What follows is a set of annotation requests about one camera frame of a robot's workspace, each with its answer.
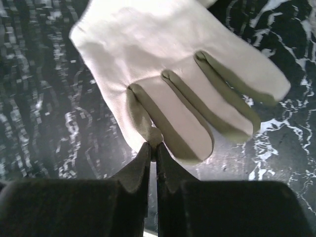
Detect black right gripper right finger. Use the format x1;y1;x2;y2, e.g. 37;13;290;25
157;144;311;237

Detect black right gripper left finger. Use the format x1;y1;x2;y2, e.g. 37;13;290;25
0;143;151;237

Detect white glove green fingers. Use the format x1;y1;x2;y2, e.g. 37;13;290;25
69;0;291;164

